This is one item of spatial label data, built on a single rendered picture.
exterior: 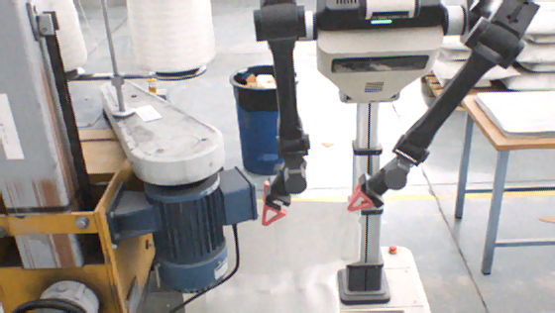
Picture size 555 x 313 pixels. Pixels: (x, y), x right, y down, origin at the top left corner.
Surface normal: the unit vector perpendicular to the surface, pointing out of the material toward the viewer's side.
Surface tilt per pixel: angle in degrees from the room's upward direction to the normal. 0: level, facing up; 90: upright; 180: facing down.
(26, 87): 90
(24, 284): 90
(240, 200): 90
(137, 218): 90
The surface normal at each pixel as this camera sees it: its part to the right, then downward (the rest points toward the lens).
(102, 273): 0.00, 0.45
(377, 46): -0.03, -0.39
